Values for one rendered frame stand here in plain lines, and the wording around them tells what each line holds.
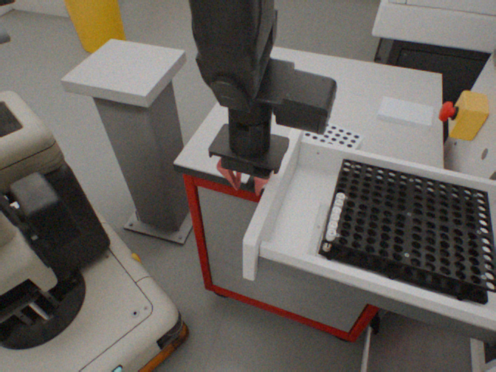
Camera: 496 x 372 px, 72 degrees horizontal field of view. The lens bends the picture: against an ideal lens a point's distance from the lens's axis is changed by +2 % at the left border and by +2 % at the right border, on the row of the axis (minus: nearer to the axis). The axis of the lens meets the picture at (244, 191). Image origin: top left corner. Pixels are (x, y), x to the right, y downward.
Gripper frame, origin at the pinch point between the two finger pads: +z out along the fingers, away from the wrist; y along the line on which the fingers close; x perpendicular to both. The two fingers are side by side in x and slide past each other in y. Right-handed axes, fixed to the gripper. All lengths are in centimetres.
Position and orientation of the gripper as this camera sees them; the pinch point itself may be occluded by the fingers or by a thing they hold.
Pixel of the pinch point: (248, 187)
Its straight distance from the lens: 54.3
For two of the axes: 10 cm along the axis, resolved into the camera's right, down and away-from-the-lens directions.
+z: -0.1, 6.5, 7.6
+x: 3.4, -7.1, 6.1
